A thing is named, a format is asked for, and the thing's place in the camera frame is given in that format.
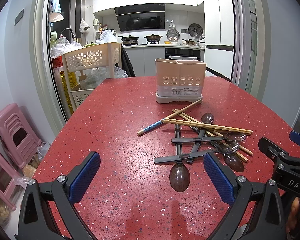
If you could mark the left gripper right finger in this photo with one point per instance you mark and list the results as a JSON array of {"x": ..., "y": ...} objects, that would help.
[{"x": 267, "y": 220}]

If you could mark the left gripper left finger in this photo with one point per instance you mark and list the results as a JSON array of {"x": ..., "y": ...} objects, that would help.
[{"x": 36, "y": 220}]

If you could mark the black chopstick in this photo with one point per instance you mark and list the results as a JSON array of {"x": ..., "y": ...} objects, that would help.
[{"x": 230, "y": 159}]

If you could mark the long bamboo chopstick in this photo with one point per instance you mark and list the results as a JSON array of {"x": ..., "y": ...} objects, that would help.
[{"x": 207, "y": 126}]

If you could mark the person right hand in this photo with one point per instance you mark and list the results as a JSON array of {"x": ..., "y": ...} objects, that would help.
[{"x": 294, "y": 216}]

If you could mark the pink plastic stool lower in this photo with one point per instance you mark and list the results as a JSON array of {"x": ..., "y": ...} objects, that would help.
[{"x": 8, "y": 187}]

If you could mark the pink plastic stool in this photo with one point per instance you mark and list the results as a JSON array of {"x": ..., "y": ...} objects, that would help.
[
  {"x": 8, "y": 187},
  {"x": 18, "y": 138}
]

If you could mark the beige utensil holder caddy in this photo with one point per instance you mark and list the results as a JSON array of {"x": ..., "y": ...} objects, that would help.
[{"x": 179, "y": 80}]

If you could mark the beige plastic storage rack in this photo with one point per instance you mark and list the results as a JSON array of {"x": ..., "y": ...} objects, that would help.
[{"x": 100, "y": 55}]

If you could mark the white refrigerator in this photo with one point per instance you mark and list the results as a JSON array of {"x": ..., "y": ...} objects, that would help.
[{"x": 219, "y": 36}]

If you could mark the brown pot on stove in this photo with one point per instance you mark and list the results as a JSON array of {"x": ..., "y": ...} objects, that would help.
[{"x": 153, "y": 39}]

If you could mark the black wok on stove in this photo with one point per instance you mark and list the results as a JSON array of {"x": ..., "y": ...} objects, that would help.
[{"x": 129, "y": 40}]

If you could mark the black range hood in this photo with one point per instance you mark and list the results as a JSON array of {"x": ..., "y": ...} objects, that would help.
[{"x": 141, "y": 16}]

